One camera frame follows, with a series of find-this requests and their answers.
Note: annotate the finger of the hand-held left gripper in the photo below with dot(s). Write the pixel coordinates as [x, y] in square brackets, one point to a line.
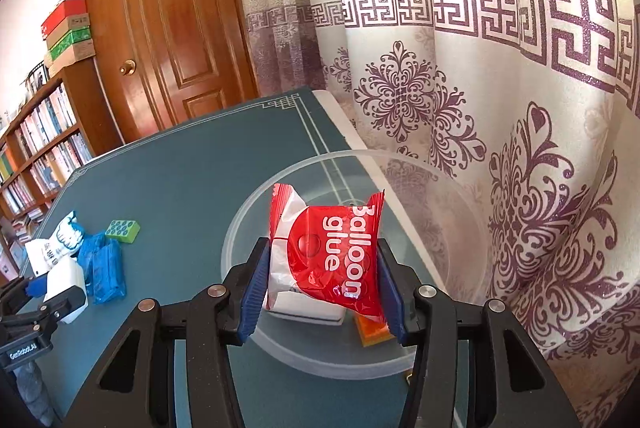
[65, 305]
[22, 290]

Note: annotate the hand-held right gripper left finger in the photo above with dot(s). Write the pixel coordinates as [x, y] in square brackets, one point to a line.
[255, 293]

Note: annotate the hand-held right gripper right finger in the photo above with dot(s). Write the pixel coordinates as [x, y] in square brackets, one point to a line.
[390, 298]

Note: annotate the white box with barcode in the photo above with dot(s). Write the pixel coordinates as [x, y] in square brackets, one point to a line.
[62, 278]

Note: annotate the white and blue packet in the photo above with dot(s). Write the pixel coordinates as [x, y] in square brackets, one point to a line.
[50, 248]

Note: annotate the blue snack packet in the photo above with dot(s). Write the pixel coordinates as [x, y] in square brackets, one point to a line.
[107, 273]
[90, 253]

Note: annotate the red snack packet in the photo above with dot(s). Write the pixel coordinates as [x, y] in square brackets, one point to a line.
[330, 248]

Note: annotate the clear plastic bowl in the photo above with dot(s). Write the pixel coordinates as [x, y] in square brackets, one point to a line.
[310, 360]

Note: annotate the person's left hand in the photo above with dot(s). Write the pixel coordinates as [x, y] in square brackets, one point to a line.
[32, 390]

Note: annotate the orange toy block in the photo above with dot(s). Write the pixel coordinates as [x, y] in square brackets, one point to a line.
[372, 335]

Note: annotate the flat white box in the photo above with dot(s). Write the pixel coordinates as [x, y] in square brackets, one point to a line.
[305, 310]

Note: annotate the green toy block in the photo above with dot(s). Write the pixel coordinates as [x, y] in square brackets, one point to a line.
[122, 230]

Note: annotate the teal table mat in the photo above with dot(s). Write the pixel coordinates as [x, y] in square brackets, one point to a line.
[190, 188]

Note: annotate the rows of books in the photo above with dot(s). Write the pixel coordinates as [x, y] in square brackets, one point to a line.
[45, 117]

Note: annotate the wooden bookshelf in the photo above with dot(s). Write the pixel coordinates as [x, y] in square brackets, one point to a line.
[95, 107]

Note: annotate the white curtain with purple pattern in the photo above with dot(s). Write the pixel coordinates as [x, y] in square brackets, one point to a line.
[450, 82]

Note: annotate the brass door knob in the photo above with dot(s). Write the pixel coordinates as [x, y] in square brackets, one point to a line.
[128, 68]

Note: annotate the green and white box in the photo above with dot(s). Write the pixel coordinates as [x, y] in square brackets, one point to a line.
[70, 45]

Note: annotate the brown wooden door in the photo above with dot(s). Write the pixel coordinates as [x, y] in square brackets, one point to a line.
[175, 32]

